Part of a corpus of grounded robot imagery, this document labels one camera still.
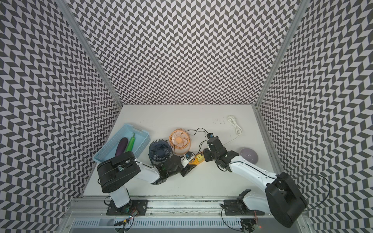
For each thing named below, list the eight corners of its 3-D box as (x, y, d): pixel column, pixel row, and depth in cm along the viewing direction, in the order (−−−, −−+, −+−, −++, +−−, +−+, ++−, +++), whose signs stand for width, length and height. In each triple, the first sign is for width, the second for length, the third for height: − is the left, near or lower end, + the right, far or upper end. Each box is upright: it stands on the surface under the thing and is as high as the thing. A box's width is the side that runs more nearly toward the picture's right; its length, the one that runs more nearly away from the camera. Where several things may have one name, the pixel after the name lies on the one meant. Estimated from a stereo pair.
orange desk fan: (177, 157, 91) (176, 150, 83) (169, 140, 99) (167, 132, 91) (194, 149, 94) (194, 142, 87) (184, 133, 102) (184, 125, 95)
